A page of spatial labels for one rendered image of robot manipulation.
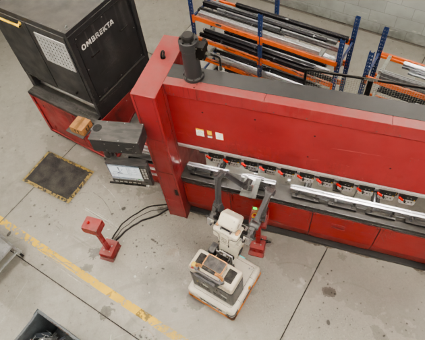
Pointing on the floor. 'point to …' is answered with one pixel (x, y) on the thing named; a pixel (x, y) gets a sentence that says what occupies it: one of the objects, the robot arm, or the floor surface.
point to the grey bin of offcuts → (44, 329)
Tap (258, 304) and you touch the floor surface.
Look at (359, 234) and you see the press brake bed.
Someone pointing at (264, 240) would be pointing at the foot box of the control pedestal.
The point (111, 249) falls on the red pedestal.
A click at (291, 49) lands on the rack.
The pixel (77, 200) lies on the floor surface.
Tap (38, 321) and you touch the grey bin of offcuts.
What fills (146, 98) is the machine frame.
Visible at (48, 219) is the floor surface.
